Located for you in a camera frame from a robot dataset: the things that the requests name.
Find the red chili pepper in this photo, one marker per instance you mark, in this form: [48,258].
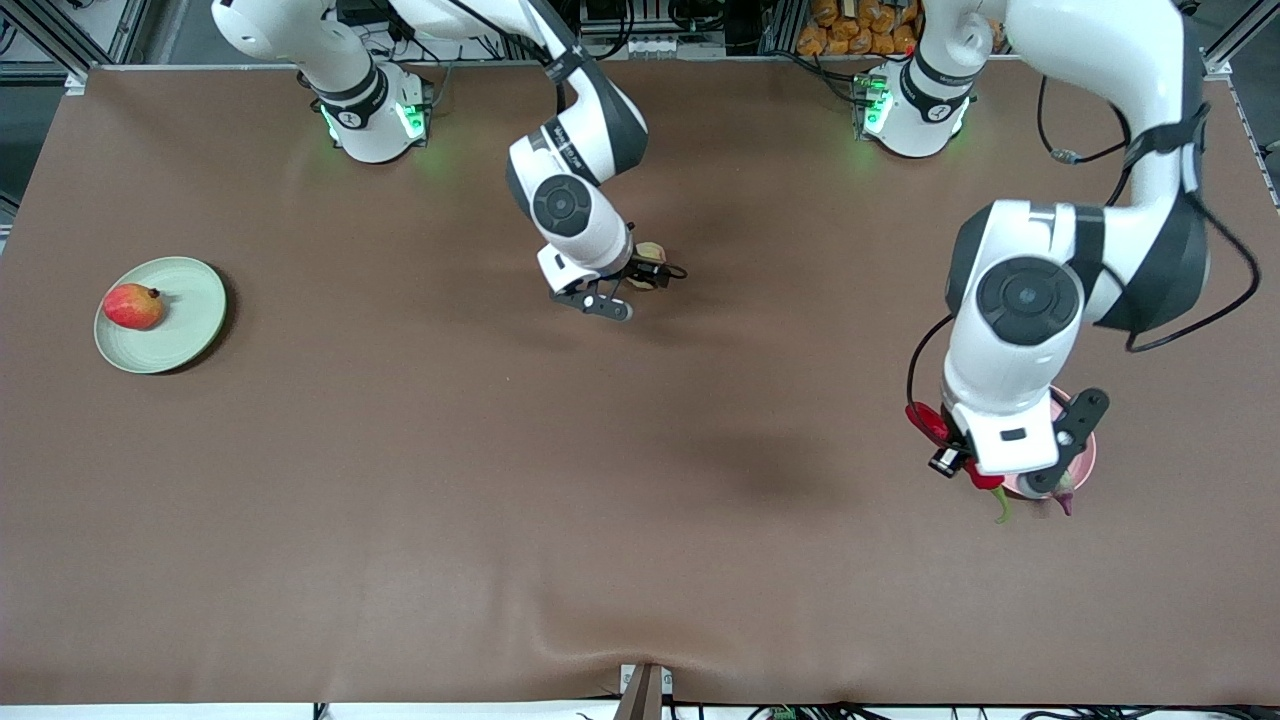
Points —
[925,420]

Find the long purple eggplant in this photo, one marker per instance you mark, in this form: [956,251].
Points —
[1062,492]

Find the red apple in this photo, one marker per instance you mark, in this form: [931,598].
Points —
[133,307]

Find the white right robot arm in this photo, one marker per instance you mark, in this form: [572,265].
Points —
[370,120]

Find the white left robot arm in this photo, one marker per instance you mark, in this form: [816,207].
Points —
[1030,300]

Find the pale pink round plate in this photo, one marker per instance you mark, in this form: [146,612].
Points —
[1085,465]

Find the white terminal strip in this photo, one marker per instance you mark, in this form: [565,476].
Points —
[660,46]

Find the brown table cover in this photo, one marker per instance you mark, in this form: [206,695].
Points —
[400,520]

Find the pale green round plate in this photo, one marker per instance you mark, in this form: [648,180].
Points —
[190,340]

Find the metal table edge bracket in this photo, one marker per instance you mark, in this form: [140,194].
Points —
[643,695]

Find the aluminium frame post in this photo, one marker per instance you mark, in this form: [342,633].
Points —
[1245,40]
[50,35]

